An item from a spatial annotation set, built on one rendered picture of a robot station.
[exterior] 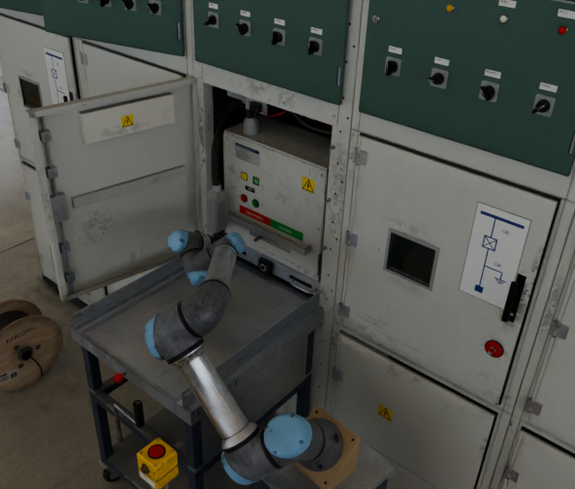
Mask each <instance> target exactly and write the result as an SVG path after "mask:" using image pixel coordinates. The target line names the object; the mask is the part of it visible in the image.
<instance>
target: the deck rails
mask: <svg viewBox="0 0 575 489"><path fill-rule="evenodd" d="M185 274H186V272H185V269H184V267H183V265H182V262H181V260H180V258H179V256H178V257H177V258H175V259H173V260H171V261H170V262H168V263H166V264H164V265H162V266H160V267H159V268H157V269H155V270H153V271H151V272H149V273H148V274H146V275H144V276H142V277H139V278H138V279H136V280H134V281H132V282H130V283H128V284H127V285H125V286H123V287H121V288H119V289H117V290H116V291H114V292H113V293H111V294H109V295H107V296H106V297H104V298H102V299H100V300H98V301H96V302H94V303H93V304H91V305H89V306H87V307H85V308H83V309H82V310H79V311H77V312H75V313H73V314H72V317H73V323H74V330H75V331H77V332H78V333H79V334H82V333H84V332H86V331H87V330H89V329H91V328H93V327H94V326H96V325H98V324H99V323H101V322H103V321H105V320H106V319H108V318H110V317H112V316H113V315H115V314H117V313H119V312H120V311H122V310H125V309H126V308H128V307H130V306H132V305H133V304H135V303H137V302H138V301H139V300H141V299H143V298H145V297H146V296H148V295H150V294H152V293H153V292H155V291H157V290H158V289H160V288H162V287H164V286H165V285H167V284H169V283H171V282H172V281H174V280H176V279H178V278H179V277H182V276H184V275H185ZM317 304H318V292H317V293H316V294H315V295H313V296H312V297H311V298H309V299H308V300H306V301H305V302H304V303H302V304H301V305H300V306H298V307H297V308H295V309H294V310H292V311H291V312H290V313H288V314H287V315H286V316H284V317H283V318H281V319H280V320H279V321H277V322H276V323H275V324H273V325H272V326H271V327H270V328H269V329H267V330H266V331H265V332H263V333H262V334H261V335H259V336H258V337H256V338H255V339H254V340H252V341H251V342H249V343H248V344H247V345H245V346H244V347H242V348H241V349H240V350H238V351H237V352H236V353H234V354H233V355H231V356H230V357H229V358H227V359H226V360H225V361H223V362H222V363H221V364H219V365H218V366H216V367H215V369H216V370H217V372H218V374H219V375H220V377H221V378H222V380H223V379H225V378H226V377H227V376H229V375H230V374H232V373H233V372H234V371H236V370H237V369H238V368H240V367H241V366H242V365H244V364H245V363H246V362H248V361H249V360H250V359H252V358H253V357H254V356H255V355H257V354H258V353H259V352H261V351H262V350H263V349H265V348H266V347H267V346H269V345H270V344H271V343H273V342H274V341H276V340H277V339H278V338H280V337H281V336H282V335H283V334H285V333H286V332H287V331H289V330H290V329H291V328H293V327H294V326H295V325H297V324H298V323H299V322H301V321H302V320H303V319H305V318H306V317H307V316H309V315H310V314H311V313H312V312H314V311H315V310H317V309H318V307H317ZM81 313H82V316H81V317H79V318H77V319H76V316H77V315H79V314H81ZM189 390H191V388H190V387H187V388H186V389H185V390H183V391H182V392H181V394H182V398H181V399H179V400H178V401H177V402H176V404H178V405H179V406H181V407H182V408H184V409H186V408H188V407H189V406H190V405H192V404H193V403H194V402H195V401H197V400H198V399H197V398H196V396H195V395H194V393H193V392H192V390H191V391H190V392H189V393H187V394H186V395H185V393H186V392H188V391H189Z"/></svg>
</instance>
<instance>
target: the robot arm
mask: <svg viewBox="0 0 575 489"><path fill-rule="evenodd" d="M167 244H168V248H169V249H170V250H171V251H172V252H175V253H178V256H179V258H180V260H181V262H182V265H183V267H184V269H185V272H186V275H187V276H188V278H189V280H190V282H191V284H193V285H195V286H199V285H200V286H199V287H198V290H196V291H195V292H194V293H192V294H191V295H189V296H187V297H186V298H184V299H183V300H181V301H180V302H178V303H176V304H175V305H173V306H171V307H170V308H168V309H166V310H164V311H162V312H160V313H158V314H156V316H155V317H153V318H152V319H150V320H149V321H148V322H147V323H146V325H145V328H144V338H145V342H146V345H147V347H148V349H149V351H150V353H151V354H152V355H153V356H154V357H156V359H158V360H166V361H167V362H168V364H169V365H170V366H174V367H177V368H178V369H179V371H180V373H181V374H182V376H183V377H184V379H185V380H186V382H187V384H188V385H189V387H190V388H191V390H192V392H193V393H194V395H195V396H196V398H197V399H198V401H199V403H200V404H201V406H202V407H203V409H204V410H205V412H206V414H207V415H208V417H209V419H210V421H211V422H212V424H213V425H214V427H215V428H216V430H217V432H218V433H219V435H220V436H221V438H222V439H223V441H222V445H221V448H222V449H223V452H222V455H221V460H222V463H223V464H224V465H223V467H224V469H225V471H226V473H227V474H228V476H229V477H230V478H232V479H233V480H234V481H235V482H236V483H238V484H242V485H248V484H251V483H253V482H257V481H259V480H261V479H262V478H263V477H265V476H267V475H269V474H271V473H274V472H276V471H278V470H280V469H282V468H284V467H286V466H288V465H290V464H292V463H294V462H296V461H299V463H300V464H301V465H302V466H303V467H305V468H306V469H308V470H310V471H314V472H324V471H327V470H329V469H330V468H332V467H333V466H334V465H335V464H336V463H337V462H338V460H339V458H340V456H341V453H342V449H343V438H342V434H341V432H340V430H339V429H338V427H337V425H336V424H335V423H333V422H332V421H330V420H328V419H325V418H311V419H306V418H303V417H302V416H300V415H297V414H295V413H282V414H278V415H277V416H276V417H274V418H273V419H272V420H271V421H270V422H269V423H268V426H267V428H265V429H263V430H262V431H261V430H260V429H259V427H258V425H257V424H256V423H253V422H249V421H248V420H247V419H246V417H245V415H244V414H243V412H242V411H241V409H240V407H239V405H238V404H237V402H236V401H235V399H234V397H233V396H232V394H231V393H230V391H229V389H228V388H227V386H226V385H225V383H224V381H223V380H222V378H221V377H220V375H219V374H218V372H217V370H216V369H215V368H214V367H213V365H212V363H211V362H210V360H209V359H208V357H207V355H206V353H205V352H204V346H205V341H204V340H203V338H202V337H203V336H205V335H206V334H208V333H209V332H210V331H211V330H213V329H214V328H215V326H216V325H217V324H218V323H219V321H220V320H221V318H222V317H223V315H224V313H225V311H226V309H227V307H228V306H229V303H230V299H231V290H230V288H229V287H230V283H231V279H232V275H233V270H234V267H235V263H236V259H237V256H238V255H239V254H241V253H242V252H244V251H245V249H246V245H245V242H244V240H243V238H242V237H241V235H240V234H239V233H237V232H232V233H230V234H227V233H225V232H219V233H218V234H216V233H214V234H213V235H212V236H211V235H209V234H204V232H200V231H195V232H190V231H185V230H175V231H173V232H172V233H171V234H170V235H169V237H168V241H167Z"/></svg>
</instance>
